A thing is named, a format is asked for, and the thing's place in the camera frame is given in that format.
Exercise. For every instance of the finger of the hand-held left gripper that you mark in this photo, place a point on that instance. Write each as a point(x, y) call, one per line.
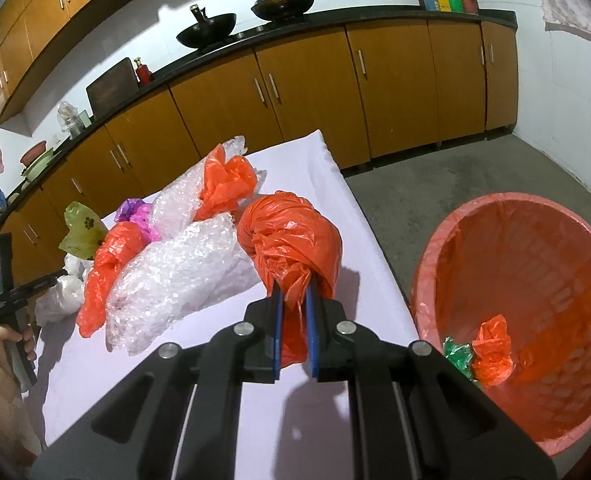
point(40, 284)

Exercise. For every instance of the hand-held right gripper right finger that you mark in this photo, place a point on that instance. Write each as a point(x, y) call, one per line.
point(314, 332)

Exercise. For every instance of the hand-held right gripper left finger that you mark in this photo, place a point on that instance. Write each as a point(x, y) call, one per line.
point(278, 335)

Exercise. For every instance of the white plastic bag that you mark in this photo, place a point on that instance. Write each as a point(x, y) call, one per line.
point(62, 292)

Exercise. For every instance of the long orange plastic bag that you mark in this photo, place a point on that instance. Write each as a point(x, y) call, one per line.
point(110, 265)

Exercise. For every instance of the large knotted orange plastic bag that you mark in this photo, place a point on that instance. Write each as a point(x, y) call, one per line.
point(295, 240)

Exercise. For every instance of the large clear bubble wrap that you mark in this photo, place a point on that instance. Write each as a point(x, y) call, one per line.
point(175, 280)

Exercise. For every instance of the pink purple plastic bag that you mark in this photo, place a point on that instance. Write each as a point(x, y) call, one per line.
point(133, 212)

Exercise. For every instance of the red plastic trash bin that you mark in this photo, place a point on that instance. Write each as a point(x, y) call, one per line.
point(550, 270)

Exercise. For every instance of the person's left hand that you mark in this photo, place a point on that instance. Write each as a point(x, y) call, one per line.
point(0, 337)

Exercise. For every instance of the green basin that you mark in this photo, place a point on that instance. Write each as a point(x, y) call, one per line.
point(40, 165)

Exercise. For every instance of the red basin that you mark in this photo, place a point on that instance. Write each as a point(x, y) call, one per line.
point(32, 152)

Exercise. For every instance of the small green plastic bag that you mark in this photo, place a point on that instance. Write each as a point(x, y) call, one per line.
point(458, 355)

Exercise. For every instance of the glass jar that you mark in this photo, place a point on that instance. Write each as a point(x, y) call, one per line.
point(69, 117)

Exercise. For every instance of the small orange plastic bag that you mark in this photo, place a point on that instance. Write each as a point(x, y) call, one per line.
point(493, 350)

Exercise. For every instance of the dark wooden cutting board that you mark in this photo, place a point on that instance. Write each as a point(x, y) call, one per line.
point(112, 87)

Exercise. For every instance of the red bottle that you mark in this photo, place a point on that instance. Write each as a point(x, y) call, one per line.
point(143, 72)

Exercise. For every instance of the wooden lower cabinets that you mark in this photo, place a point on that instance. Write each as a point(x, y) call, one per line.
point(305, 90)

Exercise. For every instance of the wooden upper cabinet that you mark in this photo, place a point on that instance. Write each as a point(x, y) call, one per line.
point(40, 25)

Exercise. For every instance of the gas stove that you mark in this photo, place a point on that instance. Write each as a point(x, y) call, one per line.
point(250, 32)

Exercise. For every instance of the black countertop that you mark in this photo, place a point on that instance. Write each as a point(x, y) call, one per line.
point(375, 14)

